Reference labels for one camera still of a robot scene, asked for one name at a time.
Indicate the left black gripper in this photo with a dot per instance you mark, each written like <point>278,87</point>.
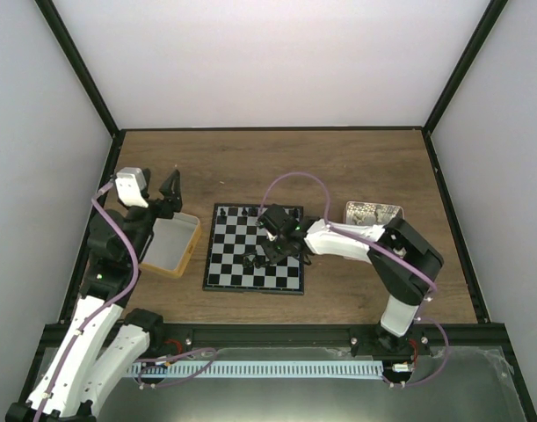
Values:
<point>174,200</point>

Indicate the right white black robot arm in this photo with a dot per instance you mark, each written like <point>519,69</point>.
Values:
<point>406,263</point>

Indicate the pile of black chess pieces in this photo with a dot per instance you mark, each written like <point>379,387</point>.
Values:
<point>250,262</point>

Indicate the pink tin box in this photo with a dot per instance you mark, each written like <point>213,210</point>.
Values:
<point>371,218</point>

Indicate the black and silver chessboard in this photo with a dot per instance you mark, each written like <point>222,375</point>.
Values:
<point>237,235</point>

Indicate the black frame post left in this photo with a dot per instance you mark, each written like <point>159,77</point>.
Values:
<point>61,33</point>

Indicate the black frame post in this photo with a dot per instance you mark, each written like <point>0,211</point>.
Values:
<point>61,33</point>
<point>472,49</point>

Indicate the black frame post right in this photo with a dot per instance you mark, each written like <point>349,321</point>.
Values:
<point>472,49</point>

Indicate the light blue cable duct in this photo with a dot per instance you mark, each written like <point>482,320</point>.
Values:
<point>257,369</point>

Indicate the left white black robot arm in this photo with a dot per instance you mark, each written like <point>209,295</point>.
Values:
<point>101,343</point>

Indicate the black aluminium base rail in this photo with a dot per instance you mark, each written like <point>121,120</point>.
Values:
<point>364,338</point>

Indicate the yellow tin box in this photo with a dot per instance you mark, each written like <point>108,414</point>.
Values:
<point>174,241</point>

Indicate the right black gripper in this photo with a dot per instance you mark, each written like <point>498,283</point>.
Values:
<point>272,255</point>

